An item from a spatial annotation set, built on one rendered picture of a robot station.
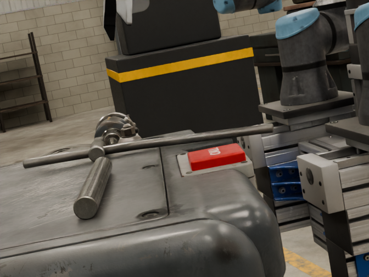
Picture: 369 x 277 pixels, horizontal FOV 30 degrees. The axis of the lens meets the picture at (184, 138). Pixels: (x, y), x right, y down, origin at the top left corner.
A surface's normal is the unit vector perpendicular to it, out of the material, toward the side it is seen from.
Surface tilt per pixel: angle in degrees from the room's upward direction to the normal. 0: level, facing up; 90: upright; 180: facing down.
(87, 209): 90
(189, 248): 57
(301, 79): 72
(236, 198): 0
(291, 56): 90
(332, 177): 90
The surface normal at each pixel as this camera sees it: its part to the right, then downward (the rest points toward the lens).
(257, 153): 0.18, 0.12
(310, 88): -0.14, -0.13
